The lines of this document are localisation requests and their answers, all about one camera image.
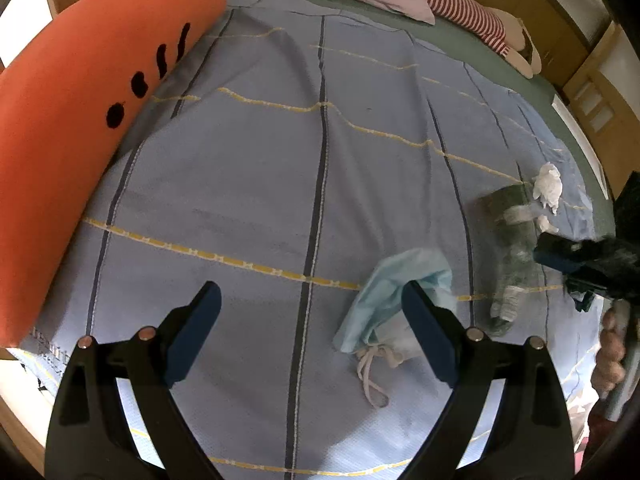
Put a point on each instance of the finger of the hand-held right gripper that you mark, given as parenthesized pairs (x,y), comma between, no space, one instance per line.
(555,257)
(582,297)

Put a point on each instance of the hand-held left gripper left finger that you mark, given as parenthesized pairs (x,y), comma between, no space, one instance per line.
(195,330)

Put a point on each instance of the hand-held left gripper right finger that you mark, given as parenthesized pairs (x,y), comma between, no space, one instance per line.
(425,332)

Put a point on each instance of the clear plastic bottle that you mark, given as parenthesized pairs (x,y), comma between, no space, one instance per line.
(512,240)

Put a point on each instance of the blue face mask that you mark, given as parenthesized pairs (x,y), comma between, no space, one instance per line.
(395,280)

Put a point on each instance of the person's right hand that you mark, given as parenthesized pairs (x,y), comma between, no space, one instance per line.
(610,355)

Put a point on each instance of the white crumpled tissue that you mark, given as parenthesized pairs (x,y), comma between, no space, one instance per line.
(547,185)

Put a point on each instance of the blue checked blanket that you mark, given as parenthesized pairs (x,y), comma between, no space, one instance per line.
(225,185)

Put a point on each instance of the striped plush toy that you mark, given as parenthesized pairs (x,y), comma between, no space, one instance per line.
(465,12)

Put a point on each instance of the orange carrot pillow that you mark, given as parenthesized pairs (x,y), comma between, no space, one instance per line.
(75,85)

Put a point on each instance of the wooden bed frame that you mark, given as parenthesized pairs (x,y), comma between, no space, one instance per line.
(582,145)

